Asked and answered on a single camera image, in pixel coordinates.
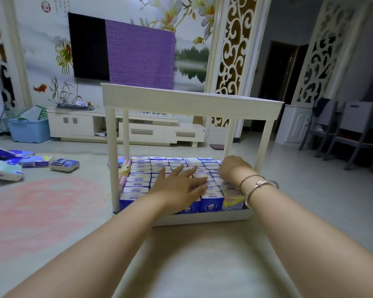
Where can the white lattice screen panel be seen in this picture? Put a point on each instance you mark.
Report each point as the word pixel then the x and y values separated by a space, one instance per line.
pixel 236 52
pixel 0 49
pixel 326 49

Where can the black flat television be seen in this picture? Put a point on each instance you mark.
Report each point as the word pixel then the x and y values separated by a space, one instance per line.
pixel 87 46

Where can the dark wooden door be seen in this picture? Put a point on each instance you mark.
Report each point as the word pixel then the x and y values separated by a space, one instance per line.
pixel 279 71

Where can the light blue plastic bin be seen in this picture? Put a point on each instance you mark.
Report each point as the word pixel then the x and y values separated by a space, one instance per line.
pixel 29 130

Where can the person's left middle finger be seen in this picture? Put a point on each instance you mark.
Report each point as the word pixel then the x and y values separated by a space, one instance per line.
pixel 191 173

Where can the person's left thumb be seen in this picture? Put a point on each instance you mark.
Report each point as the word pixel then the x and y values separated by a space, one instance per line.
pixel 202 193

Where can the white two-tier storage rack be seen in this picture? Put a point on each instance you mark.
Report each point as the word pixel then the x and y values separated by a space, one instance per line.
pixel 186 99

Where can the person's left forearm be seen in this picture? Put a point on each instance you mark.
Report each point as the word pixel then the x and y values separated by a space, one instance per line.
pixel 96 245

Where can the person's right forearm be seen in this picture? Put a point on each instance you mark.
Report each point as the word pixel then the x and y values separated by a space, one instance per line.
pixel 314 232

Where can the person's left hand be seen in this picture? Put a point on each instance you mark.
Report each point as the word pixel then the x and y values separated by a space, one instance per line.
pixel 177 192

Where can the rows of blue tissue packets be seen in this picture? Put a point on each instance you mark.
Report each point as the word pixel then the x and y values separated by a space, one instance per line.
pixel 140 179

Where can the white low cabinet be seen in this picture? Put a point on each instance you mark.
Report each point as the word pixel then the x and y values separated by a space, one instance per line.
pixel 293 124

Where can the white television cabinet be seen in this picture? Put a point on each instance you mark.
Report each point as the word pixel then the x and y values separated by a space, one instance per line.
pixel 77 124

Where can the dark garment on chair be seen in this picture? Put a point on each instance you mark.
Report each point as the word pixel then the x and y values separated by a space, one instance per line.
pixel 320 107

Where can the grey wooden chair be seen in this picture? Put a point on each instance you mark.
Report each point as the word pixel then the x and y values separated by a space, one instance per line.
pixel 354 133
pixel 318 127

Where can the green checkered cloth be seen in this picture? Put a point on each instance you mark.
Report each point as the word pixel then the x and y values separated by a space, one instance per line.
pixel 31 113

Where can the person's left little finger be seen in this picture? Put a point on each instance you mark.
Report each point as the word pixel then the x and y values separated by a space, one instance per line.
pixel 162 175

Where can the dark flat floor scale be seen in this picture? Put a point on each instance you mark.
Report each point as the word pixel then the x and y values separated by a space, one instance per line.
pixel 218 146

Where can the purple patterned cover cloth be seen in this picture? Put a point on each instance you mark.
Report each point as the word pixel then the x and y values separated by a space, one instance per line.
pixel 140 55

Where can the person's right hand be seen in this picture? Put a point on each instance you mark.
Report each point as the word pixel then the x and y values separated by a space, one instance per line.
pixel 236 170

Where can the pink tissue packets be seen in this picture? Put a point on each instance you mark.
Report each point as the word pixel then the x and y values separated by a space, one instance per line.
pixel 123 175

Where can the scattered pile of tissue packs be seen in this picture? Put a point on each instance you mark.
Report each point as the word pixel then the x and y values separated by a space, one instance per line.
pixel 9 170

